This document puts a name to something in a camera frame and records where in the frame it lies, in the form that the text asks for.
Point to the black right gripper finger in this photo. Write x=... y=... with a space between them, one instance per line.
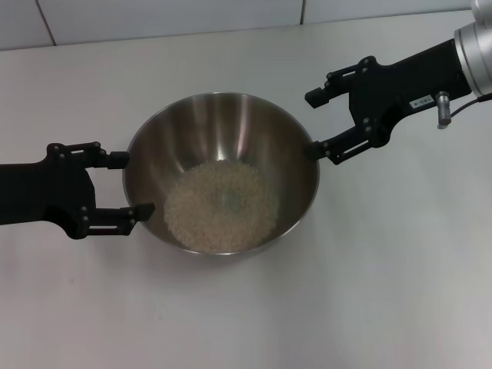
x=319 y=96
x=346 y=148

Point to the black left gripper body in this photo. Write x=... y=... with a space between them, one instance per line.
x=46 y=192

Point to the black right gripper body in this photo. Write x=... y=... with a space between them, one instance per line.
x=399 y=84

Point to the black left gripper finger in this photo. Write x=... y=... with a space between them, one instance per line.
x=117 y=160
x=115 y=221

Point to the white rice grains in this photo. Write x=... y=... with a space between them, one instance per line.
x=200 y=207

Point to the stainless steel mixing bowl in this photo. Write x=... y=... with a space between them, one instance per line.
x=230 y=127

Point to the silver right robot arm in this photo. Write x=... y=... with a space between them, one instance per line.
x=476 y=50

